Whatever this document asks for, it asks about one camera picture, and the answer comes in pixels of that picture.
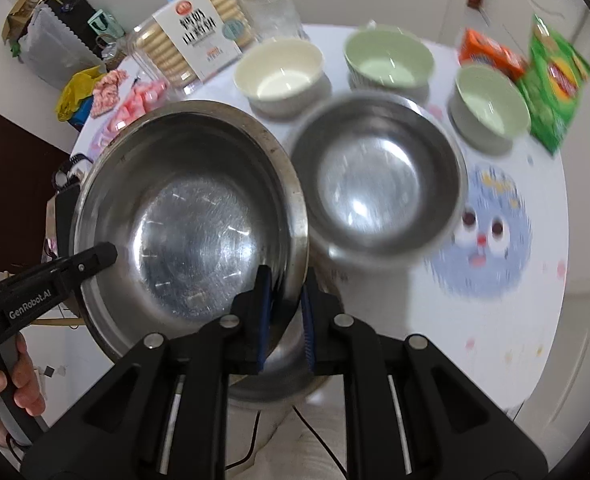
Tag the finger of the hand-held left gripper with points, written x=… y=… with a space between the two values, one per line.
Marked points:
x=92 y=259

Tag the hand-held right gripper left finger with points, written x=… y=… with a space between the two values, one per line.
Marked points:
x=265 y=310

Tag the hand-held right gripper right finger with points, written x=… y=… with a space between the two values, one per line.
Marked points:
x=307 y=320

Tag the large steel bowl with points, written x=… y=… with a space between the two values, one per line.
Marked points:
x=190 y=220

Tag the green bowl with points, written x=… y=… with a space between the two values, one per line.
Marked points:
x=389 y=60
x=490 y=100

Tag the person's left hand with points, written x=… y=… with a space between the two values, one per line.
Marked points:
x=27 y=380

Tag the dark wooden cabinet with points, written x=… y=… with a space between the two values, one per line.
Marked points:
x=15 y=170

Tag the small steel bowl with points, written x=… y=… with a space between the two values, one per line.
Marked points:
x=375 y=175

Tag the pink snack bag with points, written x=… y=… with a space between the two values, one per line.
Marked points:
x=140 y=100

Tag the yellow plastic bag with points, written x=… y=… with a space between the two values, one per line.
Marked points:
x=77 y=90

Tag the printed cartoon tablecloth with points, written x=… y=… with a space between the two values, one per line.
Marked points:
x=505 y=320

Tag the translucent plastic storage bin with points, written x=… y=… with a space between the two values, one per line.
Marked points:
x=57 y=42

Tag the cream bowl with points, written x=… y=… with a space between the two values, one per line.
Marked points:
x=280 y=70

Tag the clear plastic biscuit box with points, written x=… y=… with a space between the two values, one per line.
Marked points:
x=195 y=35

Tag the brown paper bag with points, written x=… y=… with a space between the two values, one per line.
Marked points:
x=22 y=10

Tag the clear plastic cup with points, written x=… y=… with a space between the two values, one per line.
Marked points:
x=275 y=12

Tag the orange snack box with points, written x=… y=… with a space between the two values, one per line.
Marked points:
x=492 y=52

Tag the green chip bag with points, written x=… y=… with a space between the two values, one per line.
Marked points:
x=557 y=80

